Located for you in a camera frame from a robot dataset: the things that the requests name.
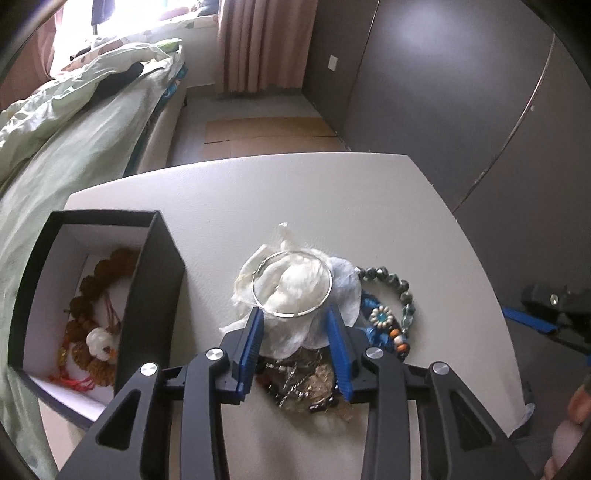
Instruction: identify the black jewelry box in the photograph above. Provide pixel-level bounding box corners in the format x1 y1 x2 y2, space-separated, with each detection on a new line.
8 210 188 432

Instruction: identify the dark green bead bracelet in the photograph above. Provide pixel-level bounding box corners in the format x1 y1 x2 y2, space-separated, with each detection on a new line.
358 265 415 334

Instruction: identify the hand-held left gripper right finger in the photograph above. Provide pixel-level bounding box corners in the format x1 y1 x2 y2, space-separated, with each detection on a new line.
324 307 536 480

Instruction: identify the flat brown cardboard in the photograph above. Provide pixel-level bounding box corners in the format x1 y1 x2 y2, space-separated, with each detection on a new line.
203 116 352 163

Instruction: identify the pile of chains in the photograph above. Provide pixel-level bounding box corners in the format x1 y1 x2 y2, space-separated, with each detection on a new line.
256 348 356 421

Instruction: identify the white table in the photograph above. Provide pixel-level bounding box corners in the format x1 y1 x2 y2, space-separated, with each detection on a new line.
39 152 532 472

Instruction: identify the brown seed bead bracelet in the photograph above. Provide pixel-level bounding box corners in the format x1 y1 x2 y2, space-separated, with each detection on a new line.
65 247 141 387

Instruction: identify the white jade pendant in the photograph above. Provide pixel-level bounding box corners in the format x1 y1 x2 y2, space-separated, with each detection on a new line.
86 327 120 361

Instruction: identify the black cloth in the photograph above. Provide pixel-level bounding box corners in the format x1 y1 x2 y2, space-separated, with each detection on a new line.
95 62 146 99

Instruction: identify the pink curtain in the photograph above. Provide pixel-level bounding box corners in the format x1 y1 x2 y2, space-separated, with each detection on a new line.
23 8 62 81
216 0 319 96

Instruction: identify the floral window seat cushion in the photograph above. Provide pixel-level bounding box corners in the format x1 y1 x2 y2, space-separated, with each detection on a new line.
90 23 218 52

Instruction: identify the bed with green sheet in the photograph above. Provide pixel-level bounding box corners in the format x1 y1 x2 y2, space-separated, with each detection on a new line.
0 46 190 480

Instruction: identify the window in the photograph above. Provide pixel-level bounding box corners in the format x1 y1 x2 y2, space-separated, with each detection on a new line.
90 0 222 31

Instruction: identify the dark grey wardrobe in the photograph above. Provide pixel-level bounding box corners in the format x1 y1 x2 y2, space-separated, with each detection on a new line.
345 0 591 319

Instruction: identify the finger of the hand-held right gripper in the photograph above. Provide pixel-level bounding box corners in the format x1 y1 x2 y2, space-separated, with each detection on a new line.
502 307 560 334
521 284 573 320

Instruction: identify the person's right hand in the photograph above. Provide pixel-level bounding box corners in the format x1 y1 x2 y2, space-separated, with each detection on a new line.
542 383 591 480

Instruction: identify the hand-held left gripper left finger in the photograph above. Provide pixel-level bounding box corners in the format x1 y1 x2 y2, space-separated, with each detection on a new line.
58 305 266 480

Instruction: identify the white tissue paper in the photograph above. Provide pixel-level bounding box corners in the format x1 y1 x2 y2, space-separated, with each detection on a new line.
219 222 363 360

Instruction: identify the silver bangle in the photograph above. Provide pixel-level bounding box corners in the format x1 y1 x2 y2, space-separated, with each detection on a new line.
252 250 334 319

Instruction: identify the red knotted cord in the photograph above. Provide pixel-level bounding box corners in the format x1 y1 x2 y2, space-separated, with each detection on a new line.
48 368 92 394

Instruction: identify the pale green quilt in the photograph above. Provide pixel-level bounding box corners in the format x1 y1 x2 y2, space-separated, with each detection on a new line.
0 41 171 160

